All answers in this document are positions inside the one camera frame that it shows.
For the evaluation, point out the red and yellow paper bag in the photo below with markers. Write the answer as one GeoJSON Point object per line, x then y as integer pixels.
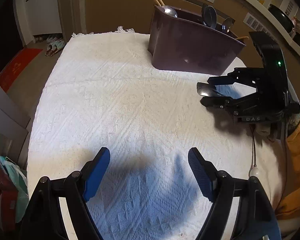
{"type": "Point", "coordinates": [0, 180]}

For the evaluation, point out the kitchen counter cabinet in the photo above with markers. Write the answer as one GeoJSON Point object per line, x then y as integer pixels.
{"type": "Point", "coordinates": [102, 12]}

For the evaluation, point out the teal plastic bag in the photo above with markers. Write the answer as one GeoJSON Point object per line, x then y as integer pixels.
{"type": "Point", "coordinates": [17, 180]}

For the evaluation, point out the brown wooden spoon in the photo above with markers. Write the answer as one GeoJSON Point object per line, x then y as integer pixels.
{"type": "Point", "coordinates": [242, 38]}

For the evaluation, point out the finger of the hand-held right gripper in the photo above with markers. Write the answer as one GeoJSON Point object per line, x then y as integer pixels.
{"type": "Point", "coordinates": [222, 80]}
{"type": "Point", "coordinates": [215, 102]}

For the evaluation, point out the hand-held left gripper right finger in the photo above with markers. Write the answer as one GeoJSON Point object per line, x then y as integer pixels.
{"type": "Point", "coordinates": [201, 175]}

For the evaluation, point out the dark entry door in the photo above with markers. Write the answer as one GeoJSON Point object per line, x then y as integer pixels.
{"type": "Point", "coordinates": [5, 30]}

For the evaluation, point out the white textured tablecloth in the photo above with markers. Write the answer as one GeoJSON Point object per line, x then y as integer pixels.
{"type": "Point", "coordinates": [115, 105]}

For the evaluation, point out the light sneaker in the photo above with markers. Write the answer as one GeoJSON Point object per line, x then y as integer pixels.
{"type": "Point", "coordinates": [51, 39]}

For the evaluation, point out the patterned slipper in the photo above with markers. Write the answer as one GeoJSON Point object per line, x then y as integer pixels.
{"type": "Point", "coordinates": [51, 52]}
{"type": "Point", "coordinates": [58, 45]}

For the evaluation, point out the black cooking pot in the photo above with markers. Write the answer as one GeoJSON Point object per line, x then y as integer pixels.
{"type": "Point", "coordinates": [281, 17]}

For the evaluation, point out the white shoe cabinet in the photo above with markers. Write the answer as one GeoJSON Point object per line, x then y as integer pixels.
{"type": "Point", "coordinates": [42, 12]}

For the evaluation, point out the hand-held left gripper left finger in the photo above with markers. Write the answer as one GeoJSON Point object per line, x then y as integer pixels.
{"type": "Point", "coordinates": [96, 172]}

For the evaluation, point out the white refrigerator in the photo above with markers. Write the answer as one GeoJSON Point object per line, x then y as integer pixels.
{"type": "Point", "coordinates": [7, 112]}

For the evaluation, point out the purple utensil holder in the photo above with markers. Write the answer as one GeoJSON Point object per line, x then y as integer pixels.
{"type": "Point", "coordinates": [190, 52]}

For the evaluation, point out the small black spoon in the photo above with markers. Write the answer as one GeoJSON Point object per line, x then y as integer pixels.
{"type": "Point", "coordinates": [202, 89]}

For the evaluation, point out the red door mat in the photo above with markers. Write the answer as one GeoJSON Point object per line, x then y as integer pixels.
{"type": "Point", "coordinates": [17, 67]}

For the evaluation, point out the short vent grille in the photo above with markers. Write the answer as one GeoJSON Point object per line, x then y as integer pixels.
{"type": "Point", "coordinates": [255, 20]}

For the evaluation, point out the dark translucent slotted spoon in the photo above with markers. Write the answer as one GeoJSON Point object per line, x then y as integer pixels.
{"type": "Point", "coordinates": [228, 25]}
{"type": "Point", "coordinates": [209, 16]}

